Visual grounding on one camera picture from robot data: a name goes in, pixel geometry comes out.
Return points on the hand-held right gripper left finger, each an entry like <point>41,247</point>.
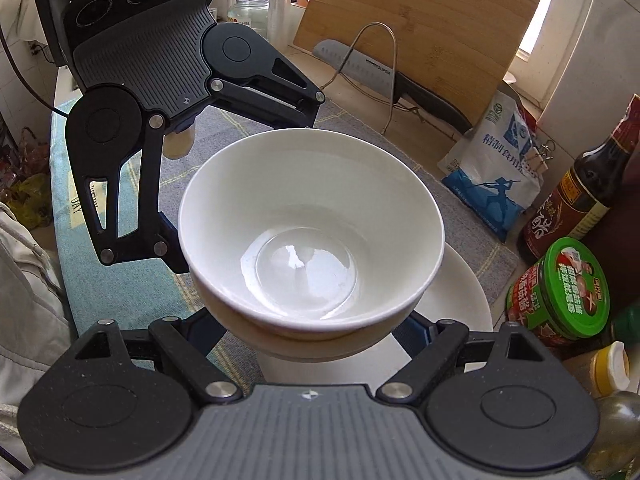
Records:
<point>202,335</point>

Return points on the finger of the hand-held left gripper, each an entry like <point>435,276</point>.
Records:
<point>307,110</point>
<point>130,247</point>

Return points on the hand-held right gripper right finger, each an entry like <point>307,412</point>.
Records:
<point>412,332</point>

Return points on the stack of white floral plates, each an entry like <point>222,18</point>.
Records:
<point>460,300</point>

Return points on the white bowl with faint flowers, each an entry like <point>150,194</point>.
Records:
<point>310,210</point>

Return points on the yellow plastic bag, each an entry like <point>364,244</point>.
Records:
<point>32,200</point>

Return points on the sleeve of clear plastic cups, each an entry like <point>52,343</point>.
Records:
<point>280,5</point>

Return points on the glass jar with yellow-green lid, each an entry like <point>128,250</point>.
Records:
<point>250,15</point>

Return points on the grey checked dish cloth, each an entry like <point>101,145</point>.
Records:
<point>465,230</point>

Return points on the person's white jacket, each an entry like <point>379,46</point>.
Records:
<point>30,335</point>

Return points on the bamboo cutting board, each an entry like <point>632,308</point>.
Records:
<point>425,20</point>

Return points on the blue and white salt bag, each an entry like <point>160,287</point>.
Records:
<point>495,185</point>

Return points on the sauce jar with green lid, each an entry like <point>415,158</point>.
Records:
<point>575,285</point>

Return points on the spice jar with yellow lid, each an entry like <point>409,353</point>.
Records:
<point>607,370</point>

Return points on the dark vinegar bottle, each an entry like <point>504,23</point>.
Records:
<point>575,200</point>

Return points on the metal binder clips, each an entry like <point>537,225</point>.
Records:
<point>537,157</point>

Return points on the jar with dark green cap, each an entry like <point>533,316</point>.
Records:
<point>629,327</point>

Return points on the glass bottle with red cap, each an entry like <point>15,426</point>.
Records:
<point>620,425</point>

